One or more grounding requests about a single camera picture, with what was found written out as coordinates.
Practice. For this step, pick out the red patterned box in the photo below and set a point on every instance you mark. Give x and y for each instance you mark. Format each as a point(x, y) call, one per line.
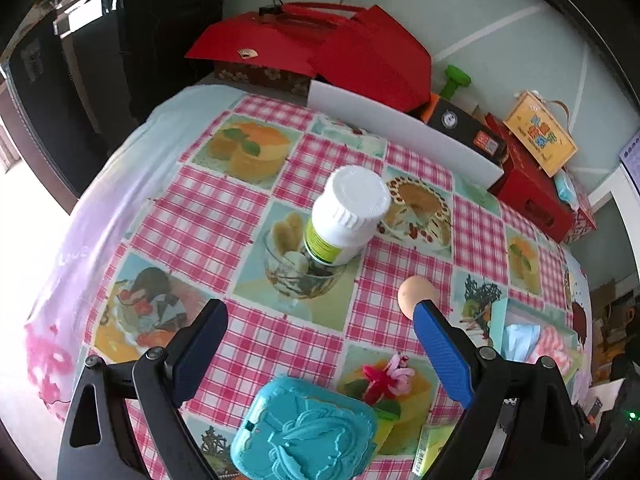
point(582, 220)

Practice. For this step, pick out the red gift box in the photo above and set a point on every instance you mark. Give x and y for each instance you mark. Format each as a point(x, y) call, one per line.
point(360, 55)

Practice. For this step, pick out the peach egg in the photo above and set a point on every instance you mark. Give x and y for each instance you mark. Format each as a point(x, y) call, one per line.
point(416, 294)

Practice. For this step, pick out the light blue tissue pack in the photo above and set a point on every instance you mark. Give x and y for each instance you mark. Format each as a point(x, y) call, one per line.
point(567, 190)

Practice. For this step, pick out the white box with teal rim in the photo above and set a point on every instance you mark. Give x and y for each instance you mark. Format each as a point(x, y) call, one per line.
point(500, 320)

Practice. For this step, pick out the black box with orange label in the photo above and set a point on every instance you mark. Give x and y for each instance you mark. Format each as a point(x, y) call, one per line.
point(465, 127)

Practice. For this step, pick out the black cabinet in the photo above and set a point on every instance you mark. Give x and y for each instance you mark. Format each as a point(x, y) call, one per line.
point(125, 75)

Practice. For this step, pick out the white plastic bottle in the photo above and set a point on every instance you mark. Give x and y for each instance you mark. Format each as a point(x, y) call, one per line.
point(345, 215)

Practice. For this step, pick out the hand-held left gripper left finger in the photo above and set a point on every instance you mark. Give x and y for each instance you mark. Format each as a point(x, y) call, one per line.
point(197, 355)

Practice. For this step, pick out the purple wall poster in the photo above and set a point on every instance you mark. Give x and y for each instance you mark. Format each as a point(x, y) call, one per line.
point(632, 155)

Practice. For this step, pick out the yellow-green packet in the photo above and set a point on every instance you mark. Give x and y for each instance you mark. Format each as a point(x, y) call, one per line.
point(432, 447)

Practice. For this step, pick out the white desk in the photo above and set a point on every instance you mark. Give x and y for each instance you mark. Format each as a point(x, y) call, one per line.
point(620, 220)

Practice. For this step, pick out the floral patterned box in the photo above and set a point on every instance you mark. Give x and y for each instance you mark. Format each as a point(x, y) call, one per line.
point(260, 77)

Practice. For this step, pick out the red cardboard box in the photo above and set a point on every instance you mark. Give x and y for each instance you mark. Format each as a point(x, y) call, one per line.
point(535, 195)

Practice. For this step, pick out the light green cloth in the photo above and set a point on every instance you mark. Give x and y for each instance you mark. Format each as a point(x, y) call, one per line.
point(574, 361)

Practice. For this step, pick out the teal plastic case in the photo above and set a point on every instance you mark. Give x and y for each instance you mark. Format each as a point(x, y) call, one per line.
point(305, 435)

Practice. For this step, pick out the white board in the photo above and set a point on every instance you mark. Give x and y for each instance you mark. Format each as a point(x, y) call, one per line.
point(400, 135)

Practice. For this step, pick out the pink cloth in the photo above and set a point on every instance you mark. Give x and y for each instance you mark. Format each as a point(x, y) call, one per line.
point(552, 347)

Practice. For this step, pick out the pink checkered printed tablecloth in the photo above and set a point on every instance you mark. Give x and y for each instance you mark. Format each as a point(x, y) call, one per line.
point(200, 220)

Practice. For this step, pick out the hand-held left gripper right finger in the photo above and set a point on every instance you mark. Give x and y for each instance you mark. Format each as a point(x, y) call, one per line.
point(440, 350)

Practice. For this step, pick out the green dumbbell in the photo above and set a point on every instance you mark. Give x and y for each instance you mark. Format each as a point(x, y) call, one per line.
point(454, 81)

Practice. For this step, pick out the cardboard boxes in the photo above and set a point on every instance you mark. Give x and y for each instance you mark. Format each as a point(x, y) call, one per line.
point(615, 325)

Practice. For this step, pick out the blue face mask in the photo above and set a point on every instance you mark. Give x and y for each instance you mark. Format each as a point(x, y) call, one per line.
point(520, 341)

